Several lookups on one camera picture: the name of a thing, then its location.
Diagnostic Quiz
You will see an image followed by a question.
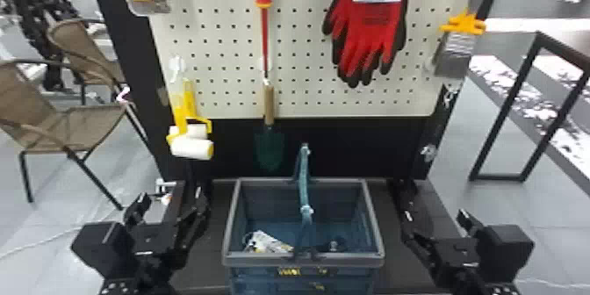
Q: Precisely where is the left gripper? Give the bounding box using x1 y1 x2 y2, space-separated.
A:
122 180 213 273

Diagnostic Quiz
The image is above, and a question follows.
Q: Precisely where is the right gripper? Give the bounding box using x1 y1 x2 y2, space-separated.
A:
397 180 486 290

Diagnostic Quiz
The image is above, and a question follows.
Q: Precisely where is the yellow paint roller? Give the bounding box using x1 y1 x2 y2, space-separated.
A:
165 55 216 162

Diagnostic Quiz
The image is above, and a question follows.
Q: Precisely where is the blue basket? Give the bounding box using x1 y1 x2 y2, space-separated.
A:
221 142 386 295

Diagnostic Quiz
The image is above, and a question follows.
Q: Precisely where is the white packet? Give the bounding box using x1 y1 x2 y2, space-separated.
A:
241 229 295 255

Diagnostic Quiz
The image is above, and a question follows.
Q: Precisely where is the beige folding chair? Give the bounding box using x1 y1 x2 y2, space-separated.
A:
46 18 133 105
0 59 151 212

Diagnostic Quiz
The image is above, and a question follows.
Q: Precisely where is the white pegboard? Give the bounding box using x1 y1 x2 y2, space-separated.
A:
83 0 509 183

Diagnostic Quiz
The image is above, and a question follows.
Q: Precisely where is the red black gloves pair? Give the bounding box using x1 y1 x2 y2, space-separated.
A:
321 0 410 89

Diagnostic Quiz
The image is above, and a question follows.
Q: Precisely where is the black side table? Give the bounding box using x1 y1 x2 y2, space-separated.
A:
468 18 590 198

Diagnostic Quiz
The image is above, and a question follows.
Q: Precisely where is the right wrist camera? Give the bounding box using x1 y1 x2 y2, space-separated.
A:
476 223 536 285

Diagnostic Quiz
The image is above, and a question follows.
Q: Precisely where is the green trowel wooden handle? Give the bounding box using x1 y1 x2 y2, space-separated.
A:
253 77 286 174

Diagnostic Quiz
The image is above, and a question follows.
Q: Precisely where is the yellow handled paint brush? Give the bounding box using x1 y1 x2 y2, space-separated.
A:
430 11 488 81

